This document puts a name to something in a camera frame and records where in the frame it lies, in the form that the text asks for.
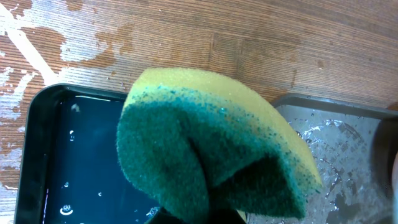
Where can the green yellow sponge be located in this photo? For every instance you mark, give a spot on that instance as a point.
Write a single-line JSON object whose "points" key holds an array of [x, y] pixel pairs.
{"points": [[198, 142]]}

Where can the black water tray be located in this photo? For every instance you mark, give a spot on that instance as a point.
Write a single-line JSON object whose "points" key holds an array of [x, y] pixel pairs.
{"points": [[70, 171]]}

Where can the dark brown serving tray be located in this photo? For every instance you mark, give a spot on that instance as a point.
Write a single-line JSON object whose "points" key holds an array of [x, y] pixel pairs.
{"points": [[354, 148]]}

